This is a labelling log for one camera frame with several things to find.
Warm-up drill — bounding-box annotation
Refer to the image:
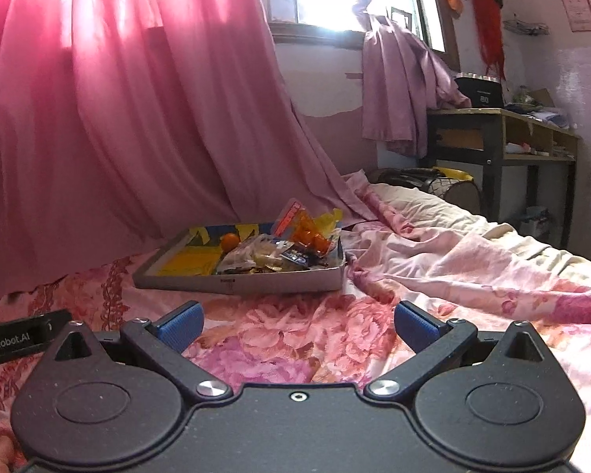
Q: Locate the clear candy bag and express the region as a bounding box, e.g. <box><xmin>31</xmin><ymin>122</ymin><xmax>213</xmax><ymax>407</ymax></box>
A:
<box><xmin>216</xmin><ymin>234</ymin><xmax>284</xmax><ymax>274</ymax></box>

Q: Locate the small orange fruit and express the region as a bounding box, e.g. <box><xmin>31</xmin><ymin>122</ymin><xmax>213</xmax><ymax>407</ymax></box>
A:
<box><xmin>219</xmin><ymin>233</ymin><xmax>241</xmax><ymax>253</ymax></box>

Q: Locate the orange snack bag red top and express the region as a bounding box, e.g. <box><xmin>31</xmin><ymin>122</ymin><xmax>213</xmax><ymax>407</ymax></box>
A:
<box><xmin>271</xmin><ymin>199</ymin><xmax>331</xmax><ymax>257</ymax></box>

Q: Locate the yellow crinkled snack bag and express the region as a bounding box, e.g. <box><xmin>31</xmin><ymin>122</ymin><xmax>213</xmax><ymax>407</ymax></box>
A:
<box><xmin>252</xmin><ymin>240</ymin><xmax>299</xmax><ymax>271</ymax></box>

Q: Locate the dark blue snack stick pack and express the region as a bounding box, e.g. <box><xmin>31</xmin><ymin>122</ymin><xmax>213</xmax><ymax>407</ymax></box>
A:
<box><xmin>281</xmin><ymin>247</ymin><xmax>312</xmax><ymax>270</ymax></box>

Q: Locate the pink floral bed sheet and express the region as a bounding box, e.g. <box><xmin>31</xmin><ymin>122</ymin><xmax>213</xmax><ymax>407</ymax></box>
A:
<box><xmin>0</xmin><ymin>169</ymin><xmax>591</xmax><ymax>473</ymax></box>

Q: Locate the grey tray with corn print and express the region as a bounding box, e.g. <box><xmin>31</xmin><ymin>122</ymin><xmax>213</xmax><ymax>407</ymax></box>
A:
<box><xmin>132</xmin><ymin>223</ymin><xmax>347</xmax><ymax>295</ymax></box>

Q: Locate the cream pillow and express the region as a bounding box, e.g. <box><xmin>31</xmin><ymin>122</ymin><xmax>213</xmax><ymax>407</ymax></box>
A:
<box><xmin>368</xmin><ymin>182</ymin><xmax>516</xmax><ymax>242</ymax></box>

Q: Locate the black mesh fan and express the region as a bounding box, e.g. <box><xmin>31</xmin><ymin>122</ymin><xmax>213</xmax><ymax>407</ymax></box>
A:
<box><xmin>367</xmin><ymin>167</ymin><xmax>483</xmax><ymax>214</ymax></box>

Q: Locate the dark wooden desk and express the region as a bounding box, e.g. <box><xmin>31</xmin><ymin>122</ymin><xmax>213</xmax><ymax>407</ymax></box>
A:
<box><xmin>420</xmin><ymin>108</ymin><xmax>580</xmax><ymax>249</ymax></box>

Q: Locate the large pink curtain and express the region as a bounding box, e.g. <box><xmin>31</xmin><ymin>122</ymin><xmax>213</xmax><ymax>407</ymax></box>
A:
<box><xmin>0</xmin><ymin>0</ymin><xmax>369</xmax><ymax>298</ymax></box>

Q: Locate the black box on desk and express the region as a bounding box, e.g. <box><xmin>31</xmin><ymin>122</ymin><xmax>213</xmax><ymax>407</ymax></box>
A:
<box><xmin>455</xmin><ymin>73</ymin><xmax>504</xmax><ymax>108</ymax></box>

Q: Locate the small mauve curtain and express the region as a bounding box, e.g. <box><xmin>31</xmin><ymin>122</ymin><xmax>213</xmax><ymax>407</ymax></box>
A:
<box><xmin>353</xmin><ymin>0</ymin><xmax>471</xmax><ymax>158</ymax></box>

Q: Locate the red hanging tassel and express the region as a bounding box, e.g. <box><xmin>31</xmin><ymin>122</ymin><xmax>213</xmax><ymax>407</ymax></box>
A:
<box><xmin>472</xmin><ymin>0</ymin><xmax>506</xmax><ymax>80</ymax></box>

